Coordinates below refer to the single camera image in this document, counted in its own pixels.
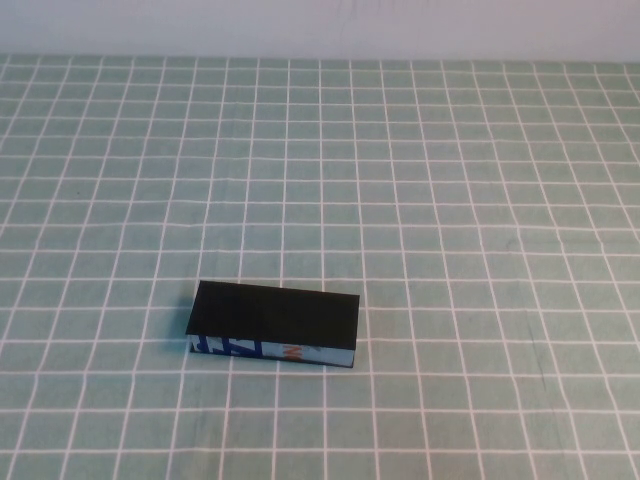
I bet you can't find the black glasses case printed side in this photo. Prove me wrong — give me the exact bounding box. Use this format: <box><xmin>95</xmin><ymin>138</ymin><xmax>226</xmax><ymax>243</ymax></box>
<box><xmin>185</xmin><ymin>279</ymin><xmax>362</xmax><ymax>370</ymax></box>

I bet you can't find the green white grid tablecloth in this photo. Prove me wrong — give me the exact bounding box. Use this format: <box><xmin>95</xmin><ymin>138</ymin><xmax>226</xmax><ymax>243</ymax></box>
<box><xmin>0</xmin><ymin>53</ymin><xmax>640</xmax><ymax>480</ymax></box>

